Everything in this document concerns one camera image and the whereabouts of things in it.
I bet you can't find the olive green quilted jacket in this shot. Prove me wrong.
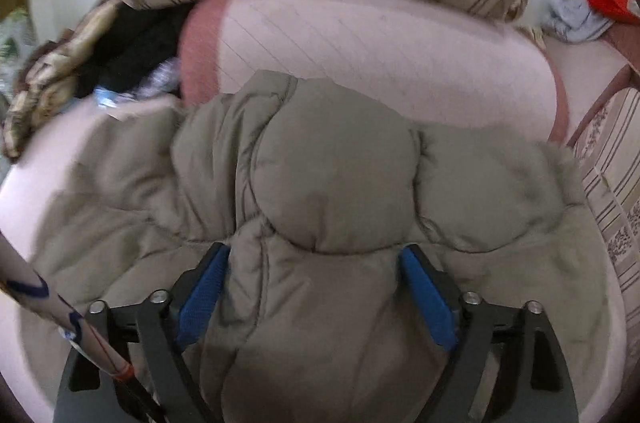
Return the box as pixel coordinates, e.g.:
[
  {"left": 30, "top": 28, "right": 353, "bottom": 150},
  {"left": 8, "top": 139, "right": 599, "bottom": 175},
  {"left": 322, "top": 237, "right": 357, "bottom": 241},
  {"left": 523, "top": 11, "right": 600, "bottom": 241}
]
[{"left": 32, "top": 71, "right": 610, "bottom": 422}]

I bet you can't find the black clothing pile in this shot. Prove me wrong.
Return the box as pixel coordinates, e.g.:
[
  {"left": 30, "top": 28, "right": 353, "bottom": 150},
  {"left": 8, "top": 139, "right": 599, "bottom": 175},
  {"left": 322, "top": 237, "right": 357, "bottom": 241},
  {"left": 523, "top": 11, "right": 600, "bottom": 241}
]
[{"left": 75, "top": 3, "right": 194, "bottom": 98}]

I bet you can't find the pink quilted mattress cover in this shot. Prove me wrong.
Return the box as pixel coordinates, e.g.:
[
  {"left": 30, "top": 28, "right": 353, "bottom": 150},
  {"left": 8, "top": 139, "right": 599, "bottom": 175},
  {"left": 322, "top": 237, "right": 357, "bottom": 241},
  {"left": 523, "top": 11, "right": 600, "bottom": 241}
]
[{"left": 1, "top": 97, "right": 627, "bottom": 422}]

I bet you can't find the striped floral side quilt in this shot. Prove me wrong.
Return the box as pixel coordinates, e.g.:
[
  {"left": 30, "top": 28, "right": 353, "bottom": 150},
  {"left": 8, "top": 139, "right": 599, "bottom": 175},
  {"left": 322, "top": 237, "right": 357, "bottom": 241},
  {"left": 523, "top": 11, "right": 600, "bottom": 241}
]
[{"left": 572, "top": 87, "right": 640, "bottom": 319}]

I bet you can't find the blue white plastic package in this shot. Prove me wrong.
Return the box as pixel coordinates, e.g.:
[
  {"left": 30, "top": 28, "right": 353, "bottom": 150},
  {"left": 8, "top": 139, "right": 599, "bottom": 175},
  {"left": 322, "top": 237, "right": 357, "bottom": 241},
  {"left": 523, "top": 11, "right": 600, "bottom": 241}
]
[{"left": 93, "top": 57, "right": 180, "bottom": 109}]

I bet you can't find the brown cream patterned blanket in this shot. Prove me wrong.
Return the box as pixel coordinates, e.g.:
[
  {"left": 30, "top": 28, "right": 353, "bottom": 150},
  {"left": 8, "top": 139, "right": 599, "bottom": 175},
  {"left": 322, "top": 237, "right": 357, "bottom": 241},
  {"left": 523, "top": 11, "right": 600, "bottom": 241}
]
[{"left": 1, "top": 0, "right": 122, "bottom": 162}]

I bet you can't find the pink maroon side quilt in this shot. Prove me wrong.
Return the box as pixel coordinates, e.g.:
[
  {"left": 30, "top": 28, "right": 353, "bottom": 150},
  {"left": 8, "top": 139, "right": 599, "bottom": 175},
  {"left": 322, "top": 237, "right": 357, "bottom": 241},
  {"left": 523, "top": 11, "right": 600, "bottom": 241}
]
[{"left": 544, "top": 24, "right": 639, "bottom": 147}]

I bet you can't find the green patterned bag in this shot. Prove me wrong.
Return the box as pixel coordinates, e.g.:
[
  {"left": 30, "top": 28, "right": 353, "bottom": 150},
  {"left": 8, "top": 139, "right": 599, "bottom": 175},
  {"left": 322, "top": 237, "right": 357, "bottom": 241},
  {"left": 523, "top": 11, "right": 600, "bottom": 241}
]
[{"left": 0, "top": 7, "right": 37, "bottom": 118}]

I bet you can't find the pink folded quilt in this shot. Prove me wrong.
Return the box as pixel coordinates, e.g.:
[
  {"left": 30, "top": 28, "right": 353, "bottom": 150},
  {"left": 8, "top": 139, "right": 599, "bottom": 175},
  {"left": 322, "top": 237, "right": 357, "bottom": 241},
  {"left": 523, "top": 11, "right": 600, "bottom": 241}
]
[{"left": 178, "top": 0, "right": 570, "bottom": 143}]

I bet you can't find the grey blue cloth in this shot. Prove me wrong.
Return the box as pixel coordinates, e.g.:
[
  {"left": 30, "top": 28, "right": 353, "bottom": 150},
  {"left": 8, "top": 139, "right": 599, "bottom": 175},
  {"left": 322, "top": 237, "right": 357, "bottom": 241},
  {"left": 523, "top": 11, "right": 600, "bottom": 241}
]
[{"left": 541, "top": 0, "right": 614, "bottom": 44}]

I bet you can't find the white red blue cable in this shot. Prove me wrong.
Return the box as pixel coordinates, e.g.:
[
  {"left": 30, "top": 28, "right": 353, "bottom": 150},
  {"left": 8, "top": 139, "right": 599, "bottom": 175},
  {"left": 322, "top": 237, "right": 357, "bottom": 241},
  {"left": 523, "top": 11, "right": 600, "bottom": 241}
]
[{"left": 0, "top": 229, "right": 170, "bottom": 423}]

